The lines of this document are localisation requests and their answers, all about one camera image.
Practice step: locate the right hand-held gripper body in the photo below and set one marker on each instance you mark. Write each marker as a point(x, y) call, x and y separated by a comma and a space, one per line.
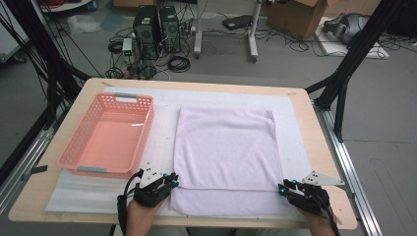
point(309, 200)

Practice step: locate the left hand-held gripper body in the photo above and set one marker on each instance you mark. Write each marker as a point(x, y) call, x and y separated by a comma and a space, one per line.
point(150, 195)

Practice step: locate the lilac printed towel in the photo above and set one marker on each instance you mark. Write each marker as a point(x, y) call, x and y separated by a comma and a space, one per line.
point(226, 154)

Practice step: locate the pink plastic basket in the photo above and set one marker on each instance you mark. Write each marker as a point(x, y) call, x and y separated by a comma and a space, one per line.
point(111, 141)

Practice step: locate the person's right hand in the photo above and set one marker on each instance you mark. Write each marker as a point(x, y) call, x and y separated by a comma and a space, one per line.
point(319, 224)

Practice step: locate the white grid mat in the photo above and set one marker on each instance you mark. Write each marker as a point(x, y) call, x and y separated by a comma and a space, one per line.
point(164, 131)

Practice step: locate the white power box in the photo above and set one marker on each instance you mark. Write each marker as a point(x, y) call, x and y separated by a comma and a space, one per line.
point(127, 47)

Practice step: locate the white flat board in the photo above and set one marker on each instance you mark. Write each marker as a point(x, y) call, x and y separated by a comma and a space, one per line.
point(331, 47)

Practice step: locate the black computer tower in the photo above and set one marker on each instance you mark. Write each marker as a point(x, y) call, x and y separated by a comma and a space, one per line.
point(170, 29)
point(146, 32)

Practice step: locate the white metal stand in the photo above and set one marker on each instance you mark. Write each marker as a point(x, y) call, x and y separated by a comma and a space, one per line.
point(252, 39)

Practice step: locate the large cardboard box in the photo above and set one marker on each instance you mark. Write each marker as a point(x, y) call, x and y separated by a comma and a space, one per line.
point(295, 19)

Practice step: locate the grey headset device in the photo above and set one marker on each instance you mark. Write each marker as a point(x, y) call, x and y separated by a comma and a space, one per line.
point(347, 28)

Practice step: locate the teal floor sheet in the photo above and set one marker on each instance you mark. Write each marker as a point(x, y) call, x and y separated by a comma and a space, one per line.
point(112, 20)

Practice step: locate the black flat box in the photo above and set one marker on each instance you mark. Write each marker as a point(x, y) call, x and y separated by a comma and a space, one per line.
point(236, 22)

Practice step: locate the clear plastic bag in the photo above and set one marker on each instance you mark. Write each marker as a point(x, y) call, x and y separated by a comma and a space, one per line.
point(83, 24)

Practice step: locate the round white table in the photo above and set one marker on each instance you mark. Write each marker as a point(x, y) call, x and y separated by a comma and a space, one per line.
point(70, 6)

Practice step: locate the aluminium rail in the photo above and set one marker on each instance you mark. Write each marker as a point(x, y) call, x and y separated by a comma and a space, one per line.
point(26, 164)
point(360, 206)

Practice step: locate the grey metal bracket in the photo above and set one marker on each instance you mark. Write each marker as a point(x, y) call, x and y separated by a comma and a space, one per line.
point(37, 169)

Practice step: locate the black metal frame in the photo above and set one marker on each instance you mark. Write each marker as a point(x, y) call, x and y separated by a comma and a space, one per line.
point(42, 49)
point(357, 49)

